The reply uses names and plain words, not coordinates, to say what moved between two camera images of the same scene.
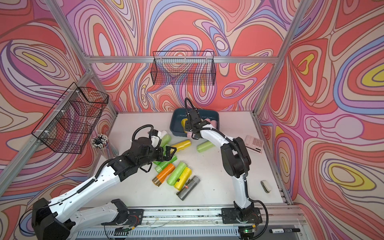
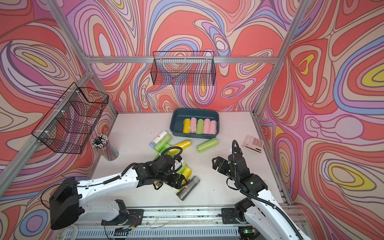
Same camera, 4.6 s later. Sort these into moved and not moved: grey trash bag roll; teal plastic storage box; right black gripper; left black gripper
Moved: left black gripper; right black gripper
Not moved: teal plastic storage box; grey trash bag roll
